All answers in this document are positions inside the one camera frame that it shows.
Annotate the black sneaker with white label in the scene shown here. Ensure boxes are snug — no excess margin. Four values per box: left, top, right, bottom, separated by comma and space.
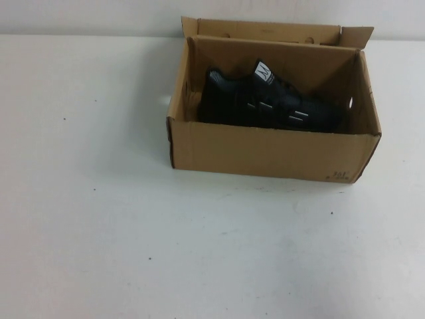
197, 58, 345, 132

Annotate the brown cardboard shoe box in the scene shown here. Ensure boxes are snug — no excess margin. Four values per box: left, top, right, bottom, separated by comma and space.
167, 15, 384, 184

